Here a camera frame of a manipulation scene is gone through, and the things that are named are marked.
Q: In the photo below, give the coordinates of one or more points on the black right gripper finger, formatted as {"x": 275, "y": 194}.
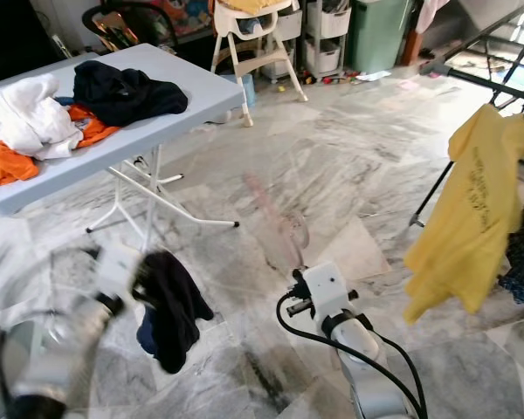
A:
{"x": 295, "y": 275}

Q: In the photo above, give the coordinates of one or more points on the pink plastic hanger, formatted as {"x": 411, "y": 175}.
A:
{"x": 281, "y": 237}

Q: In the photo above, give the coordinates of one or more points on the dark navy garment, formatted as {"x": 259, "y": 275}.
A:
{"x": 175, "y": 305}
{"x": 131, "y": 94}

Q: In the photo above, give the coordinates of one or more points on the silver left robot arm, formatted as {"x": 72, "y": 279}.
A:
{"x": 61, "y": 349}

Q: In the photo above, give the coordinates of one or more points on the black metal drying rack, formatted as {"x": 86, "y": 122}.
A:
{"x": 432, "y": 195}

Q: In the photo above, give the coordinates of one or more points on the yellow printed T-shirt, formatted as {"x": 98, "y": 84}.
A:
{"x": 463, "y": 218}

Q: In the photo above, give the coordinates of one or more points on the grey folding table white legs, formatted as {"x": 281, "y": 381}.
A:
{"x": 210, "y": 92}

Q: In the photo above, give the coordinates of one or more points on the white paper sheet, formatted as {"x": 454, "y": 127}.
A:
{"x": 372, "y": 75}

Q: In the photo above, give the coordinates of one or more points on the pink paper sheet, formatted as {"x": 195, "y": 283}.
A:
{"x": 409, "y": 85}

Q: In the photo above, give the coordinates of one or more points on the white baby high chair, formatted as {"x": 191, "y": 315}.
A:
{"x": 253, "y": 52}

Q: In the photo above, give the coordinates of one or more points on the grey drawer storage rack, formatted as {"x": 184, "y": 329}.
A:
{"x": 327, "y": 39}

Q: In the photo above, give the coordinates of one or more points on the orange garment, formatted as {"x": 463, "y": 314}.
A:
{"x": 4, "y": 166}

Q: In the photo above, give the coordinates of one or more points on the green laundry bin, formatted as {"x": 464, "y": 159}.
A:
{"x": 382, "y": 35}

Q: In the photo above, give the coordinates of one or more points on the pink hanging garment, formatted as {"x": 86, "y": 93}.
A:
{"x": 430, "y": 13}

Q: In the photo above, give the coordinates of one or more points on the black baby stroller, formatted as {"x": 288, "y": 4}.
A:
{"x": 127, "y": 30}

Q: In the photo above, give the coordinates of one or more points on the white crumpled garment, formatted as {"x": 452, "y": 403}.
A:
{"x": 31, "y": 118}

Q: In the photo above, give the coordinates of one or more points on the black flat television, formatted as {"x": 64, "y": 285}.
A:
{"x": 4, "y": 35}

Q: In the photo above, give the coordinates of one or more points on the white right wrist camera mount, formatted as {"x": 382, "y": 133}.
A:
{"x": 325, "y": 290}

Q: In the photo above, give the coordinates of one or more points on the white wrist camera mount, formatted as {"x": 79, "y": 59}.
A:
{"x": 325, "y": 290}
{"x": 118, "y": 271}

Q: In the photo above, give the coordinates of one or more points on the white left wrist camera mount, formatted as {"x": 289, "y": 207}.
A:
{"x": 118, "y": 271}

